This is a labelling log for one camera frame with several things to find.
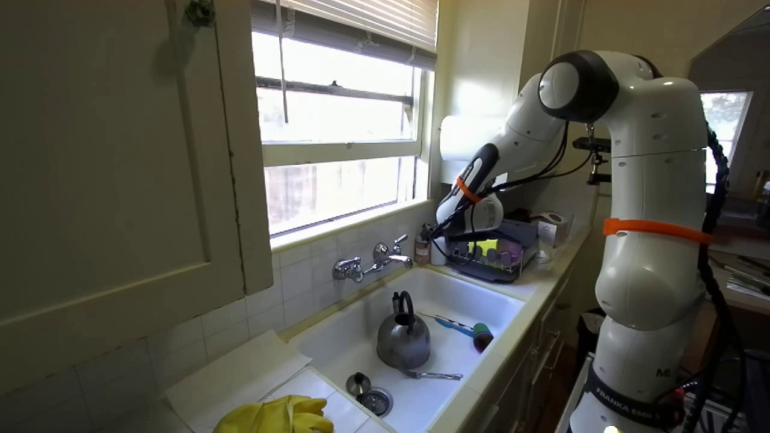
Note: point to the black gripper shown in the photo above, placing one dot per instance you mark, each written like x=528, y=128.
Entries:
x=449, y=231

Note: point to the chrome wall faucet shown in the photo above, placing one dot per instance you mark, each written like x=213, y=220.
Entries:
x=372, y=263

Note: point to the stainless steel teapot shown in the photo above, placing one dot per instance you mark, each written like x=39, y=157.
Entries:
x=403, y=340

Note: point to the round steel teapot lid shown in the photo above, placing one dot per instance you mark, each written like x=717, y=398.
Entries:
x=356, y=384

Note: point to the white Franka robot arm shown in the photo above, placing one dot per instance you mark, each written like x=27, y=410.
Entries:
x=650, y=272

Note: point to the soap bottle with black pump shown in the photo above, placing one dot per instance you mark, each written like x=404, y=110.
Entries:
x=422, y=252

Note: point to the yellow sponge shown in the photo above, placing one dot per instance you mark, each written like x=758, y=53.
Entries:
x=485, y=247

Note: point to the dark dish rack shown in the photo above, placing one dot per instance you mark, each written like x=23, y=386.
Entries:
x=517, y=253

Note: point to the white plastic container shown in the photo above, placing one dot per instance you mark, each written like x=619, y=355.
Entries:
x=555, y=229

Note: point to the blue green dish brush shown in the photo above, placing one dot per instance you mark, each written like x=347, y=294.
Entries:
x=479, y=336

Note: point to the metal fork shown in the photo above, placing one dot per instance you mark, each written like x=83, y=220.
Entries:
x=436, y=373

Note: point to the lower cabinet fronts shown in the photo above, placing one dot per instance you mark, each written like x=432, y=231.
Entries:
x=538, y=353

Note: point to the white sink basin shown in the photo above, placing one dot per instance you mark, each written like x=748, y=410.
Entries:
x=344, y=346

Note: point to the kitchen window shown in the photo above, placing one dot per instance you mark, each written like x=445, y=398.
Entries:
x=338, y=122

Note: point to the black sink drain stopper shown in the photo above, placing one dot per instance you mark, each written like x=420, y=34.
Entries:
x=377, y=403

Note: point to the window blind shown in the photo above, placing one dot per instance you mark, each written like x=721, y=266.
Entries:
x=362, y=20

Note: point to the yellow cloth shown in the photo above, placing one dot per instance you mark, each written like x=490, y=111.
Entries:
x=273, y=418

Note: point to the background room window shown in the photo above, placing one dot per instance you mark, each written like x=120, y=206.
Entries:
x=722, y=128

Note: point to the cabinet door latch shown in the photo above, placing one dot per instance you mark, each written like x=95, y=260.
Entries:
x=199, y=14

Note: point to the cream cabinet door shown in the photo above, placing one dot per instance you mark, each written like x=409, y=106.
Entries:
x=105, y=177

